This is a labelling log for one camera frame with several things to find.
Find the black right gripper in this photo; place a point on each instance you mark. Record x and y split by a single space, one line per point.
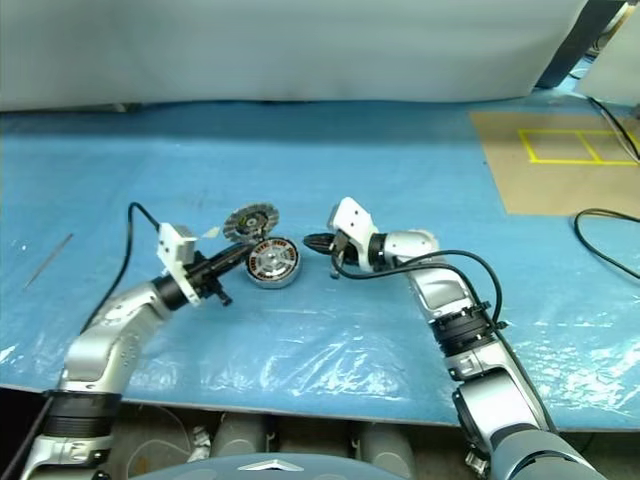
350 252

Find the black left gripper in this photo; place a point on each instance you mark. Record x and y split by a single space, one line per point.
205 277

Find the silver motor rotor cover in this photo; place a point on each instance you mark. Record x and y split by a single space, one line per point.
240 220

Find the motor stator with copper windings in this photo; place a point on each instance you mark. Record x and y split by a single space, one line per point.
272 265

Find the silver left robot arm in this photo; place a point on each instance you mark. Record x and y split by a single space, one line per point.
100 345

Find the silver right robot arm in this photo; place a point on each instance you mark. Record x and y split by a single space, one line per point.
445 295

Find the small white plastic piece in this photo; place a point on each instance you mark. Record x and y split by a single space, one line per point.
211 233

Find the blue plastic table sheet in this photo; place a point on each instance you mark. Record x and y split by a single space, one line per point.
350 160

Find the grey rounded cylinder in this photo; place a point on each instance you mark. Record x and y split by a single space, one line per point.
385 442
239 434

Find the thin metal rod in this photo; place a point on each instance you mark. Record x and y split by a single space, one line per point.
48 261

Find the small white clip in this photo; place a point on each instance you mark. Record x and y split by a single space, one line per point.
200 444

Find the white backdrop sheet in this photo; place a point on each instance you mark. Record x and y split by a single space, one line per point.
250 45

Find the grey robot torso with chevron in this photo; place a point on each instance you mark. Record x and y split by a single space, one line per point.
272 467

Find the brown cardboard sheet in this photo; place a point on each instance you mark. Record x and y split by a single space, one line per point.
545 190

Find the yellow tape rectangle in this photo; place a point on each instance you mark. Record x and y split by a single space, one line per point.
580 162

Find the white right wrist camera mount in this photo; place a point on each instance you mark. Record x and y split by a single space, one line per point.
352 220

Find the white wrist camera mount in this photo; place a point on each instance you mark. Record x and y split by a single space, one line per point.
352 220
175 245

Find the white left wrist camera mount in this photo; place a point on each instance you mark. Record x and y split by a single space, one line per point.
175 245

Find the dark grey post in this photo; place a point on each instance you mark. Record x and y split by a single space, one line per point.
570 50

